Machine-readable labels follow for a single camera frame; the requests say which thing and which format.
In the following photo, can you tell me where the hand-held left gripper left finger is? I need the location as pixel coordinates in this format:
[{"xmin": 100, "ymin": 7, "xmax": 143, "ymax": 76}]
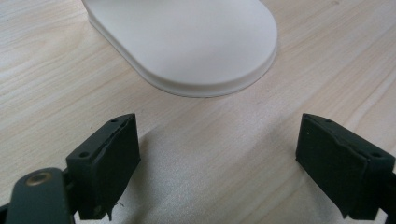
[{"xmin": 65, "ymin": 113, "xmax": 142, "ymax": 221}]

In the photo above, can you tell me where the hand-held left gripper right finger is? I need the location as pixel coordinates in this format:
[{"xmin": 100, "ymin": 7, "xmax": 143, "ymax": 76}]
[{"xmin": 295, "ymin": 113, "xmax": 396, "ymax": 221}]

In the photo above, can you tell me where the white oval lamp base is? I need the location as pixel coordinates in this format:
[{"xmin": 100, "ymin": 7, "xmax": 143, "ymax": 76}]
[{"xmin": 81, "ymin": 0, "xmax": 278, "ymax": 98}]

